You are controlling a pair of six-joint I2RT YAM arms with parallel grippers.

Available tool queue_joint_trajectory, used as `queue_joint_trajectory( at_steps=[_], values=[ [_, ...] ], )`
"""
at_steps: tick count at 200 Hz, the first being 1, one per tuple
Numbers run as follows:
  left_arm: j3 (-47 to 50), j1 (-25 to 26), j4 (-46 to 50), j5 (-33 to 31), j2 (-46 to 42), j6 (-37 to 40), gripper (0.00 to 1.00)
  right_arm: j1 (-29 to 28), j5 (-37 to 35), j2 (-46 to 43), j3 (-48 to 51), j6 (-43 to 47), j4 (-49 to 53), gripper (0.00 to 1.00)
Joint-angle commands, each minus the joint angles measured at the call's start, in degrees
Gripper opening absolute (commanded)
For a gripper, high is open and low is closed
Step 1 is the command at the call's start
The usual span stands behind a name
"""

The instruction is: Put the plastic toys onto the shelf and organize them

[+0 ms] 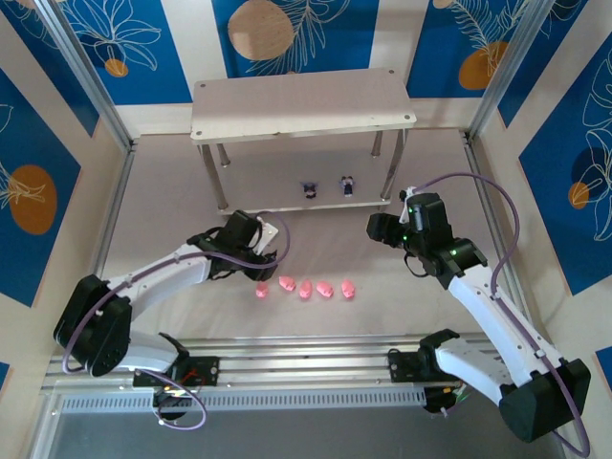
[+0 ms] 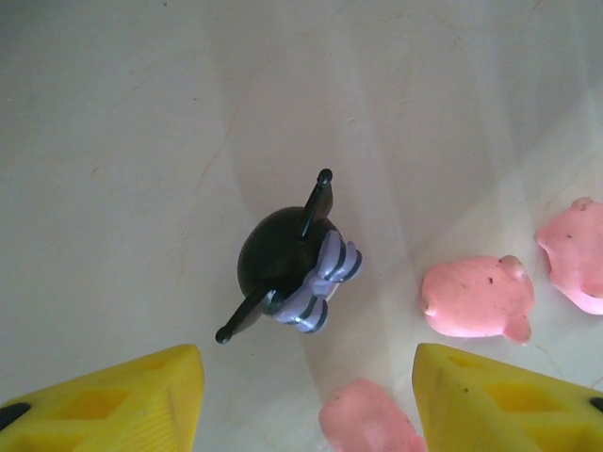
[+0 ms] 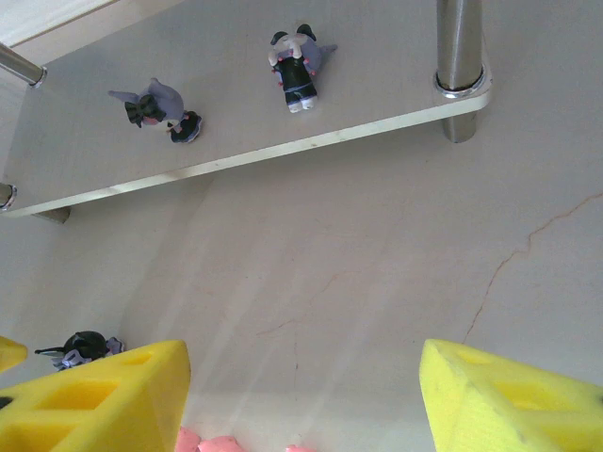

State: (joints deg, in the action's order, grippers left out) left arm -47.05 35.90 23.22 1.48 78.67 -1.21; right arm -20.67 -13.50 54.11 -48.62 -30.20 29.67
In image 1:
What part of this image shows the white two-tier metal-leg shelf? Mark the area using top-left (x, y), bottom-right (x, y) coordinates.
top-left (188, 66), bottom-right (416, 223)

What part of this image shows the black controller box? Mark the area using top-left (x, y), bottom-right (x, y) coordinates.
top-left (152, 385), bottom-right (198, 423)
top-left (423, 384), bottom-right (469, 416)

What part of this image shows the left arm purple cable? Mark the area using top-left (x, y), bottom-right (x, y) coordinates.
top-left (61, 209), bottom-right (292, 431)

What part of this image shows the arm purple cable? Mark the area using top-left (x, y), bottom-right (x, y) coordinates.
top-left (61, 209), bottom-right (292, 431)
top-left (404, 171), bottom-right (592, 459)

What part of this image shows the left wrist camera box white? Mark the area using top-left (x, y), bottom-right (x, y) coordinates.
top-left (254, 217), bottom-right (282, 255)

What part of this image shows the aluminium side rail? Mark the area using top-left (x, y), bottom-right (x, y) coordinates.
top-left (66, 138), bottom-right (141, 355)
top-left (459, 131), bottom-right (558, 355)

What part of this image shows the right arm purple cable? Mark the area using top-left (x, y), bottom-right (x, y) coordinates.
top-left (404, 171), bottom-right (592, 459)

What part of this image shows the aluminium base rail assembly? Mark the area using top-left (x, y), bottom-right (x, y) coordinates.
top-left (40, 334), bottom-right (573, 398)

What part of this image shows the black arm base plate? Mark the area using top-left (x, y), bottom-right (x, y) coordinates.
top-left (132, 356), bottom-right (222, 389)
top-left (386, 347), bottom-right (478, 384)

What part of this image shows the slotted grey cable duct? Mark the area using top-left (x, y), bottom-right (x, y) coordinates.
top-left (55, 387), bottom-right (427, 416)

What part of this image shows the aluminium frame post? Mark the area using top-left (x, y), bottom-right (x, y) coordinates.
top-left (467, 0), bottom-right (551, 142)
top-left (35, 0), bottom-right (140, 152)

